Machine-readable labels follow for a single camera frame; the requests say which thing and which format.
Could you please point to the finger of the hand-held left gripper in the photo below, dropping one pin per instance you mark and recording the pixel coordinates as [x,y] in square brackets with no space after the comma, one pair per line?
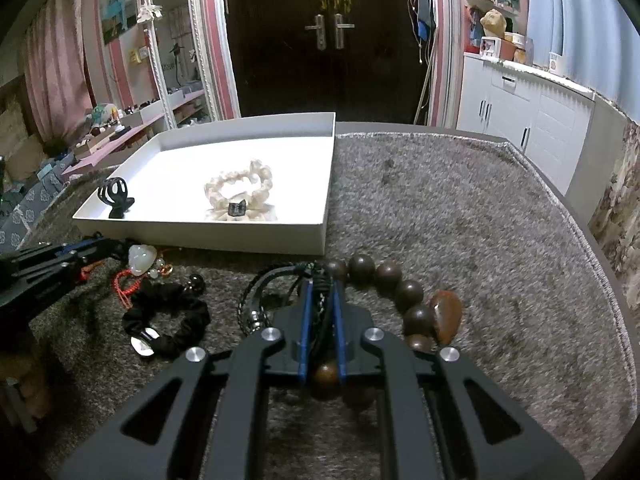
[45,285]
[90,248]

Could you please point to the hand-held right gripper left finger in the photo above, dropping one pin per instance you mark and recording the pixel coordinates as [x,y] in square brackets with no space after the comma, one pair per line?
[305,332]

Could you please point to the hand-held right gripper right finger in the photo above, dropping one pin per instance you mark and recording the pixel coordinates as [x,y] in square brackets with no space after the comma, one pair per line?
[341,335]

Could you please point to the black hair claw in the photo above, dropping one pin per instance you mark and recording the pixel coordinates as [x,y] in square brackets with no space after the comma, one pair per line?
[112,192]

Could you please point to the white shallow tray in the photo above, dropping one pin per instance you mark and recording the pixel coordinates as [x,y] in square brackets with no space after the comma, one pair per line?
[175,175]

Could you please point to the black fabric scrunchie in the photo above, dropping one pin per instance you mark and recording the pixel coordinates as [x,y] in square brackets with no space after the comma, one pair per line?
[190,310]

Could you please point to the blue patterned cloth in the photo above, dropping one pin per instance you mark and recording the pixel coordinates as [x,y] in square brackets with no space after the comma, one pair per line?
[35,205]

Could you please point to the pink shelf unit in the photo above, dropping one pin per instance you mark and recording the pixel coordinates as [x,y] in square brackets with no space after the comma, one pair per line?
[130,135]

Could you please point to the small black clip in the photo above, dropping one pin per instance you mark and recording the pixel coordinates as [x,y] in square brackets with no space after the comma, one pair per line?
[237,208]

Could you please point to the grey fuzzy mat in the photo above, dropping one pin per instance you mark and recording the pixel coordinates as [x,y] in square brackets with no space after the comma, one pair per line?
[450,210]

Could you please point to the pink curtain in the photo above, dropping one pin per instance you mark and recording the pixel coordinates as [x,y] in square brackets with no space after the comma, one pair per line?
[55,60]

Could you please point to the white framed mirror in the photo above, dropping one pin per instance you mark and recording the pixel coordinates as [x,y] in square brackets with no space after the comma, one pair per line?
[175,35]

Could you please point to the dark double door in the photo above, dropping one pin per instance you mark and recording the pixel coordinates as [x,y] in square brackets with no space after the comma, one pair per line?
[280,70]

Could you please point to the broom stick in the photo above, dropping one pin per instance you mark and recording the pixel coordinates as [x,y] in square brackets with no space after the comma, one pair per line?
[425,85]

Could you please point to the white cabinet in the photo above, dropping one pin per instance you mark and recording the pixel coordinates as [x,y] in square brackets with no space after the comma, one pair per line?
[550,125]

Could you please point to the floral cloth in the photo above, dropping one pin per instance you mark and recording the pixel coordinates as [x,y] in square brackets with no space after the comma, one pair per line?
[620,200]

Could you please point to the tan plush toy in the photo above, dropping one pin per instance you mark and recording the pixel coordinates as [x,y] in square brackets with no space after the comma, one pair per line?
[494,22]

